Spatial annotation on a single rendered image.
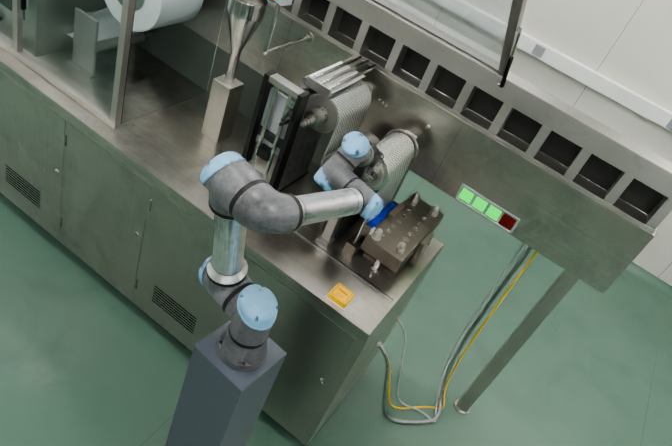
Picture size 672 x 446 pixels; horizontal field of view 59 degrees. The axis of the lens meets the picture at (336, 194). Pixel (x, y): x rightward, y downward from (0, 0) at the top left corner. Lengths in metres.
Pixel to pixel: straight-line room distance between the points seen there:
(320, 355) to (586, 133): 1.21
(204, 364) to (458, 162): 1.17
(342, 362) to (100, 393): 1.08
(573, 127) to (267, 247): 1.13
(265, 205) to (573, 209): 1.24
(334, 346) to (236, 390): 0.52
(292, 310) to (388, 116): 0.83
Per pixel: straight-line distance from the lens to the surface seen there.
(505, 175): 2.27
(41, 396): 2.79
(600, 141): 2.16
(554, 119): 2.16
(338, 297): 2.07
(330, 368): 2.29
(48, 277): 3.16
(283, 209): 1.38
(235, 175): 1.41
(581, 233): 2.30
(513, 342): 2.85
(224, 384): 1.84
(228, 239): 1.57
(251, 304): 1.68
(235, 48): 2.38
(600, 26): 4.45
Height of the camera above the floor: 2.40
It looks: 36 degrees down
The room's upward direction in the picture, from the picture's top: 23 degrees clockwise
